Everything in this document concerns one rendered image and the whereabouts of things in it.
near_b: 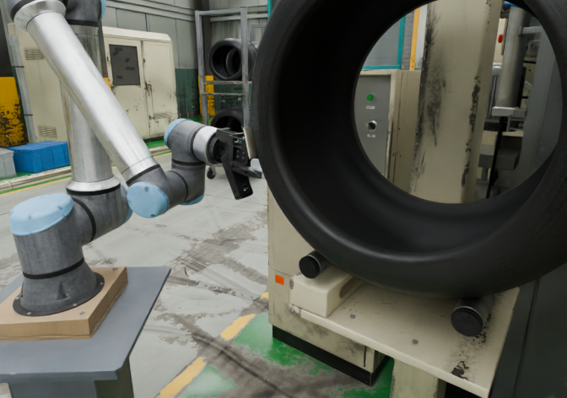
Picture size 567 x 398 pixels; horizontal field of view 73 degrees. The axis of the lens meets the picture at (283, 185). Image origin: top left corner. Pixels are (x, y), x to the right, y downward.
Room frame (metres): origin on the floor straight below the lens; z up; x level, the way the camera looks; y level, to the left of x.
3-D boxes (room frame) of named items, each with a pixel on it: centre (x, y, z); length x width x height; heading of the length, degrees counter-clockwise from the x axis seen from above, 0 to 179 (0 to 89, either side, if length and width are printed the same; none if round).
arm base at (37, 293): (0.97, 0.64, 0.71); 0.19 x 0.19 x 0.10
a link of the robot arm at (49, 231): (0.98, 0.64, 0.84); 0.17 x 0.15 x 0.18; 161
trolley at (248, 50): (5.03, 0.43, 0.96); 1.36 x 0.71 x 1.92; 152
